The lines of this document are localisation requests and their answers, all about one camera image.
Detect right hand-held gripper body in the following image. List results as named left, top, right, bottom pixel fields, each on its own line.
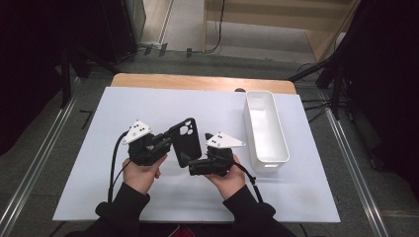
left=204, top=131, right=247, bottom=178

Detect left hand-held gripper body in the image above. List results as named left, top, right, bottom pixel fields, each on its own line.
left=122, top=118, right=173, bottom=167

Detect black phone case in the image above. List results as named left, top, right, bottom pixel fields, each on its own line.
left=167, top=117, right=203, bottom=169

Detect white plastic storage box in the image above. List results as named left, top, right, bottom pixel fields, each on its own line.
left=243, top=90, right=292, bottom=174

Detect person's left hand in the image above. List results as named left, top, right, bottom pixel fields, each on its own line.
left=122, top=153, right=168, bottom=196

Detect person's right hand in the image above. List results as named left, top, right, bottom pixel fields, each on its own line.
left=204, top=153, right=247, bottom=201

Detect white table mat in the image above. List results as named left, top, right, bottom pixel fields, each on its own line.
left=52, top=86, right=342, bottom=224

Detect wooden table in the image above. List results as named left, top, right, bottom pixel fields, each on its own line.
left=110, top=72, right=297, bottom=96

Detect red clothing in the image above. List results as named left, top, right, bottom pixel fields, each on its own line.
left=167, top=223, right=196, bottom=237

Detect black metal stand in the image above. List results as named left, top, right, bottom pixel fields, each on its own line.
left=287, top=53, right=351, bottom=121
left=59, top=42, right=121, bottom=111

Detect dark cabinet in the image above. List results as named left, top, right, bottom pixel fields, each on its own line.
left=100, top=0, right=147, bottom=65

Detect black curtain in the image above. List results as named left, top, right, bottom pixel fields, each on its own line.
left=0, top=0, right=139, bottom=156
left=329, top=0, right=419, bottom=200

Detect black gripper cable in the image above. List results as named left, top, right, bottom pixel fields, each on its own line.
left=230, top=160, right=265, bottom=203
left=107, top=130, right=133, bottom=203

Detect black floor cables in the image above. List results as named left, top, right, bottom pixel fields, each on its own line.
left=297, top=62, right=334, bottom=124

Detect aluminium floor rail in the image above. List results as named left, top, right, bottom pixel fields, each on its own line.
left=0, top=76, right=84, bottom=237
left=323, top=108, right=392, bottom=237

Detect black hanging cable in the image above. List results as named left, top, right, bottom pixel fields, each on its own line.
left=203, top=0, right=227, bottom=55

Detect wooden frame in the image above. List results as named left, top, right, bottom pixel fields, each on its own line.
left=202, top=0, right=362, bottom=63

